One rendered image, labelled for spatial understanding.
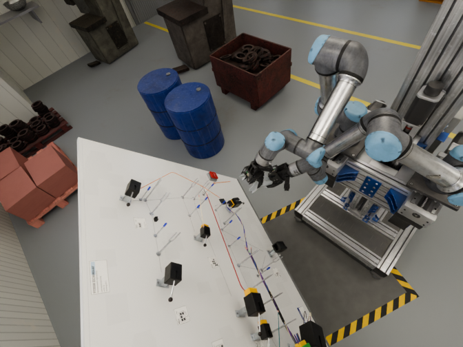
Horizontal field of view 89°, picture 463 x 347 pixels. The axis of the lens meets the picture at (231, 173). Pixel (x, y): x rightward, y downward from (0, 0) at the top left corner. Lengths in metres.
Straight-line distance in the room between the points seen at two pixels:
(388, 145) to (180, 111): 1.98
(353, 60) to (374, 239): 1.63
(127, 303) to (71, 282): 2.32
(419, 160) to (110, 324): 1.16
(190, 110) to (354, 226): 1.88
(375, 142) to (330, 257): 1.57
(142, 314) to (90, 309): 0.14
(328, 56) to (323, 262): 1.79
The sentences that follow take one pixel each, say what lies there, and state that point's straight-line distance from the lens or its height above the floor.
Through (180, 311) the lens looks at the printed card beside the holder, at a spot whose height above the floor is 1.46.
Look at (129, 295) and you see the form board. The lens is 0.85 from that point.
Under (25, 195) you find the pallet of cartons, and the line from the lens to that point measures 3.48.
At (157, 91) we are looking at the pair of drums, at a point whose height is 0.78.
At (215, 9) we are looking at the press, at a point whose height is 0.75.
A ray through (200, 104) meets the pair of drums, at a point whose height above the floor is 0.78.
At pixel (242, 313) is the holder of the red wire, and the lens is 1.04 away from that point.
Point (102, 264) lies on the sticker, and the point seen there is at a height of 1.64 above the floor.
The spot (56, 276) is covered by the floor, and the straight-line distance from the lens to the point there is 3.28.
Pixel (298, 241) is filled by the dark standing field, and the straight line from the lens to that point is 2.43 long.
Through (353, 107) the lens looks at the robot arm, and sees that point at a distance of 1.42.
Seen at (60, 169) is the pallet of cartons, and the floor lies 0.43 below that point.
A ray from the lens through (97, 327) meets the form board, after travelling 0.79.
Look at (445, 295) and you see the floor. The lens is 2.66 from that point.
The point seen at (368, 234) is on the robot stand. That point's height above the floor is 0.21.
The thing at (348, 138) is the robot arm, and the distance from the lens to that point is 1.24.
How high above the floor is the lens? 2.31
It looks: 55 degrees down
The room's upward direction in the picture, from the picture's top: 17 degrees counter-clockwise
